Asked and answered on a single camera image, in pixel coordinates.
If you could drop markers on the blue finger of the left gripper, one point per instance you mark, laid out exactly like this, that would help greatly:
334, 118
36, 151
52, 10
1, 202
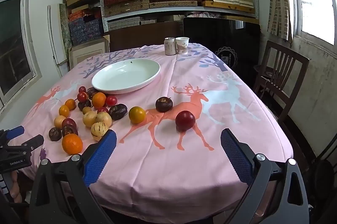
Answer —
15, 132
30, 145

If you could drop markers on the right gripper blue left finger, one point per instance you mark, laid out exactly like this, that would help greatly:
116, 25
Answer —
61, 192

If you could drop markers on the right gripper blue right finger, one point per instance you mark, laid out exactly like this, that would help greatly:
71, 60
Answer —
276, 191

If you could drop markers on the striped pepino melon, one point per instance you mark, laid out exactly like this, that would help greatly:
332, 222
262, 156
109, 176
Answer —
98, 130

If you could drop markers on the large orange mandarin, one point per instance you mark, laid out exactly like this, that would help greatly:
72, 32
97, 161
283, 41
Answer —
72, 144

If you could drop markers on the pale yellow small fruit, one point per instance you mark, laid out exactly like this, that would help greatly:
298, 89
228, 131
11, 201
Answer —
58, 121

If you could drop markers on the pale yellow passion fruit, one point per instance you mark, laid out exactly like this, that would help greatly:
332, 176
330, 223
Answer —
104, 117

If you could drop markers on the pale yellow round fruit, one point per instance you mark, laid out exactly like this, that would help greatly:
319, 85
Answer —
89, 118

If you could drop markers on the dark water chestnut front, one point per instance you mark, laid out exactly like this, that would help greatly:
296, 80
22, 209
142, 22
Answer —
69, 129

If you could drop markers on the dark red plum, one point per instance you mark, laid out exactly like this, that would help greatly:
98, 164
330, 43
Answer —
184, 120
68, 121

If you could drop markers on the large dark water chestnut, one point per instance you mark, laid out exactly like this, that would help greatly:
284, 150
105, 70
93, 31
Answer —
118, 111

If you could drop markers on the orange cherry tomato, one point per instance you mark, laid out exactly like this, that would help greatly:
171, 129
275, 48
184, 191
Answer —
64, 111
71, 104

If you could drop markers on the small yellow longan fruit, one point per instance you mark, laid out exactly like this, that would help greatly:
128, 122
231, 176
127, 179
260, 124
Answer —
86, 109

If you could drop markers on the yellow orange tomato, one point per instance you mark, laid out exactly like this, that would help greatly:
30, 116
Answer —
136, 115

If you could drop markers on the person's left hand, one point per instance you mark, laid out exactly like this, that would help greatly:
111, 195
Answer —
14, 191

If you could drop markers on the left aluminium window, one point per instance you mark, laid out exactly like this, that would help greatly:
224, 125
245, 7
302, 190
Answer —
19, 66

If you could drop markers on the small red cherry tomato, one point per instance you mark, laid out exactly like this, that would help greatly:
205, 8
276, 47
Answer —
82, 89

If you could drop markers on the white oval plate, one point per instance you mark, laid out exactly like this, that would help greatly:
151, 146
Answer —
126, 76

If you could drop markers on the pink deer print tablecloth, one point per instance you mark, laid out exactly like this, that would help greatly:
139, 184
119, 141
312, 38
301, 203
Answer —
157, 173

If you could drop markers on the framed picture leaning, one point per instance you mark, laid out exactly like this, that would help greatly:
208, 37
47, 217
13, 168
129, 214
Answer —
88, 49

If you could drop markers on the dark wooden chair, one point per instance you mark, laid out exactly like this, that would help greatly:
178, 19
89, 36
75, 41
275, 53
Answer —
273, 73

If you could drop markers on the dark wooden cabinet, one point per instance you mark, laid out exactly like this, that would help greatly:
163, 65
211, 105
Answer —
141, 35

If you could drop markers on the pink beverage can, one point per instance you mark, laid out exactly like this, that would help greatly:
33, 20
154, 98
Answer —
170, 47

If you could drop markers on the white paper cup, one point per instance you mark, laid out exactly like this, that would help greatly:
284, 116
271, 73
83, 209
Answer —
182, 44

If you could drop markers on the right bright window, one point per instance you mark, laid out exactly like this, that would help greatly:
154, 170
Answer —
316, 22

